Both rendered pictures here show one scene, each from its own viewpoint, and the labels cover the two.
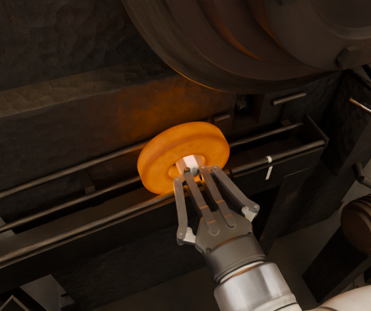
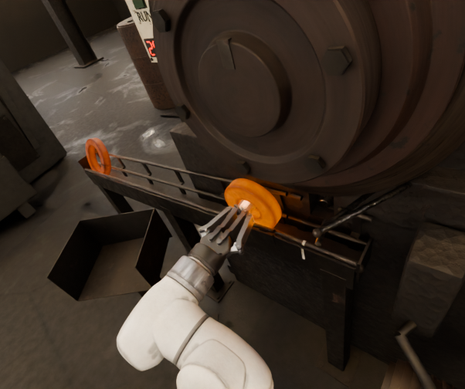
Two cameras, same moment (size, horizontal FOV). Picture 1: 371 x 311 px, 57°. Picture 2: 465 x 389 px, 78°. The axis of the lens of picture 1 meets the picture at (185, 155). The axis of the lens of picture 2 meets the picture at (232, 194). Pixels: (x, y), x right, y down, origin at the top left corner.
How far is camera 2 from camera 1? 0.50 m
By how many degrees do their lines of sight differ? 48
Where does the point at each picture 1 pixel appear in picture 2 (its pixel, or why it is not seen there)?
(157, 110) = not seen: hidden behind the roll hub
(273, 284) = (188, 272)
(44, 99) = not seen: hidden behind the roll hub
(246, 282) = (182, 261)
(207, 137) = (252, 194)
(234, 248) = (198, 247)
